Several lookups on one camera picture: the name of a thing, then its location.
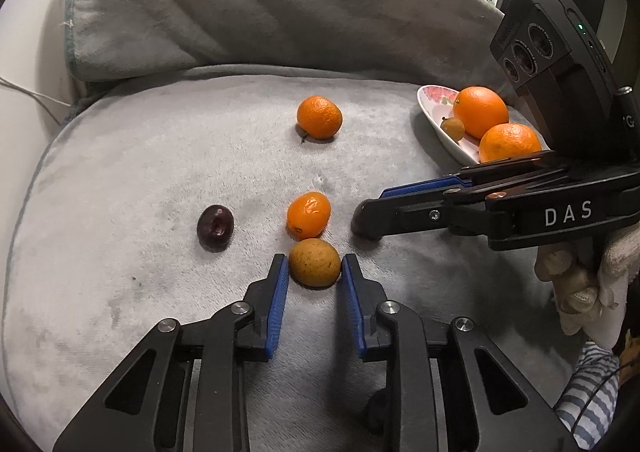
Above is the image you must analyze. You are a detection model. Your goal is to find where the small tangerine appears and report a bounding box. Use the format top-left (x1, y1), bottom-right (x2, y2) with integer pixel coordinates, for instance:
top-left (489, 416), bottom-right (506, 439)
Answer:
top-left (296, 95), bottom-right (344, 140)

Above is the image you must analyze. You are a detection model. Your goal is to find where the white floral plate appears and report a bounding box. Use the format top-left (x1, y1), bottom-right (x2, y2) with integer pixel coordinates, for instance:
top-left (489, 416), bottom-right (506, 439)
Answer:
top-left (416, 85), bottom-right (551, 165)

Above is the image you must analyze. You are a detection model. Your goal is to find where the white cabinet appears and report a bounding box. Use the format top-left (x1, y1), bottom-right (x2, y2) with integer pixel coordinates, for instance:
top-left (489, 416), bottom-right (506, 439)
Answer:
top-left (0, 0), bottom-right (101, 143)

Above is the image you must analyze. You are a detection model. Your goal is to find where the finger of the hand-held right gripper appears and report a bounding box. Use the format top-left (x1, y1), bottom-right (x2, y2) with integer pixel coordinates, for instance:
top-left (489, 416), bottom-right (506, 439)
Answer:
top-left (379, 151), bottom-right (568, 201)
top-left (355, 189), bottom-right (515, 241)

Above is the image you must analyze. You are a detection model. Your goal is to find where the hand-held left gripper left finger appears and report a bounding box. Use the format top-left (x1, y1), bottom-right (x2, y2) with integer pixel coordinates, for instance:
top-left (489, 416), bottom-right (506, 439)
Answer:
top-left (51, 253), bottom-right (291, 452)

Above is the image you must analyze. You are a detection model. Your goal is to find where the orange kumquat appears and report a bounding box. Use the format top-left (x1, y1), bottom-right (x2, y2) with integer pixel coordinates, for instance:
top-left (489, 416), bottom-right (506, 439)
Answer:
top-left (286, 191), bottom-right (333, 240)

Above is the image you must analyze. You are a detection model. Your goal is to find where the person's right hand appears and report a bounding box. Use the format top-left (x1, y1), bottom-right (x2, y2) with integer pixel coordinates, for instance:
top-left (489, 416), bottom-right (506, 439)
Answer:
top-left (535, 225), bottom-right (640, 350)

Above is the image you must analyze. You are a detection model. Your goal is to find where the large smooth orange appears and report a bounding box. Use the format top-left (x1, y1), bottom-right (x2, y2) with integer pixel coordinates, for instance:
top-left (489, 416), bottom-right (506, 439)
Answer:
top-left (452, 86), bottom-right (510, 139)

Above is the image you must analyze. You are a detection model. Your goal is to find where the large rough tangerine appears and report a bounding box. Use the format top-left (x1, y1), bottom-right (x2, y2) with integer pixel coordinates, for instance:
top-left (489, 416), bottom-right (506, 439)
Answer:
top-left (478, 123), bottom-right (543, 164)

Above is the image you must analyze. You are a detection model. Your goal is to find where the white cable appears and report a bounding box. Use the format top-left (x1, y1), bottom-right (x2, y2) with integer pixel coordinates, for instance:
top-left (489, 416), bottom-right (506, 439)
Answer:
top-left (0, 76), bottom-right (72, 108)

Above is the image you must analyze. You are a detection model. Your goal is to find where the blue striped clothing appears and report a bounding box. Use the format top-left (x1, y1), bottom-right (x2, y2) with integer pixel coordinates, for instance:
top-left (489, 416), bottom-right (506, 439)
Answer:
top-left (555, 342), bottom-right (621, 450)

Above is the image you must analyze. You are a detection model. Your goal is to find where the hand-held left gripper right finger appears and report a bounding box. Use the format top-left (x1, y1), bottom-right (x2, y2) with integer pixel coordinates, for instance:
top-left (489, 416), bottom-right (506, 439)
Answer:
top-left (341, 253), bottom-right (577, 452)

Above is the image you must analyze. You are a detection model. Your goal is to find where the grey seat cushion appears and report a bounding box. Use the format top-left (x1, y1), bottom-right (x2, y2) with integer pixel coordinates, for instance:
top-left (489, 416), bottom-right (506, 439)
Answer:
top-left (0, 63), bottom-right (591, 452)

